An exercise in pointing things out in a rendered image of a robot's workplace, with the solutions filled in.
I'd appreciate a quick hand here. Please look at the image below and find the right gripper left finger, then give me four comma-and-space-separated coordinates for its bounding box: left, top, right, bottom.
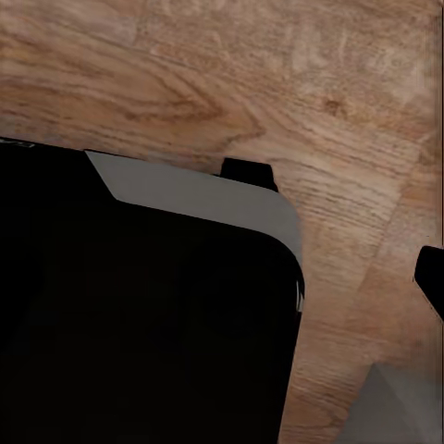
0, 246, 48, 358

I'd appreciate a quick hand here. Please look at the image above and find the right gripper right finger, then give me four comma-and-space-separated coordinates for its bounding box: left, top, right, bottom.
414, 245, 444, 321

